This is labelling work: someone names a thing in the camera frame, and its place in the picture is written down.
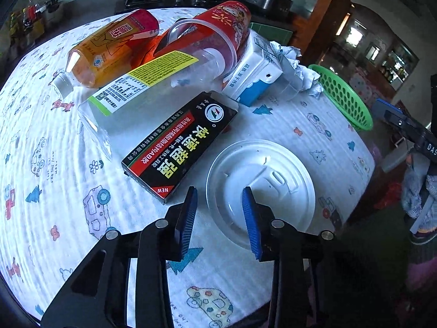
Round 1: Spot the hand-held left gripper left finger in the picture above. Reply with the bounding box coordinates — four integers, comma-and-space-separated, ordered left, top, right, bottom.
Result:
40, 186, 199, 328

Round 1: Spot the crumpled white paper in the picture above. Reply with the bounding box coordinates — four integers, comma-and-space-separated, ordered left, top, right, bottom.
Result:
270, 41, 325, 101

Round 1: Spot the black gas stove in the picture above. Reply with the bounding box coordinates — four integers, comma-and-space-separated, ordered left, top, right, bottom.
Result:
116, 0, 212, 11

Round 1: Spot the clear bottle with yellow-green label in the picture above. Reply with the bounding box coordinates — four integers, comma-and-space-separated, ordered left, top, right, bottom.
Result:
78, 49, 236, 163

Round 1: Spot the green kitchen cabinet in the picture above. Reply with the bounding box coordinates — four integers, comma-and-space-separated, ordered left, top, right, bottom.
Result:
249, 22, 294, 43

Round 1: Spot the black glue box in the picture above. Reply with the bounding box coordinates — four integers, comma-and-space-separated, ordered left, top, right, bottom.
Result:
121, 90, 240, 206

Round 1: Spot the green plastic basket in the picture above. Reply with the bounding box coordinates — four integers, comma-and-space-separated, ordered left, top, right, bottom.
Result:
307, 64, 374, 131

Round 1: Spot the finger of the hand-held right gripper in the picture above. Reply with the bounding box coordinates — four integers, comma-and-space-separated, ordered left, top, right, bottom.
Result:
371, 98, 415, 144

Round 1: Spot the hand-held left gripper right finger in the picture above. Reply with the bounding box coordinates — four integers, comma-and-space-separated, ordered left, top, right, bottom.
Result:
242, 186, 344, 328

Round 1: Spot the group of condiment bottles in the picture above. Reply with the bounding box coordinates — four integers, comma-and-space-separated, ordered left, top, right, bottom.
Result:
8, 0, 62, 38

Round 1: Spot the red printed plastic cup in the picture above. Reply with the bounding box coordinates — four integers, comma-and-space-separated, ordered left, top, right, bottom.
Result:
150, 1, 253, 76

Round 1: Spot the white and blue milk carton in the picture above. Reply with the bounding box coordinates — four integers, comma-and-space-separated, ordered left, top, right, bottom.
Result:
222, 34, 284, 106

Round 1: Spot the polka dot playpen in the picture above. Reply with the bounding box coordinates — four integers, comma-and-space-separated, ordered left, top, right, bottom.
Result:
348, 72, 373, 105

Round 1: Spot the orange tea bottle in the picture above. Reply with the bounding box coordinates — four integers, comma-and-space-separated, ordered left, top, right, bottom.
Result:
51, 8, 160, 98

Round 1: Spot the printed white tablecloth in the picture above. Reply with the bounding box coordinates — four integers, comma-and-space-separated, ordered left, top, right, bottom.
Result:
0, 7, 376, 328

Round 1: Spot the white plastic lid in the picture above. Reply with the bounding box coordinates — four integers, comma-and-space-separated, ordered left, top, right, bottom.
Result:
206, 139, 316, 250

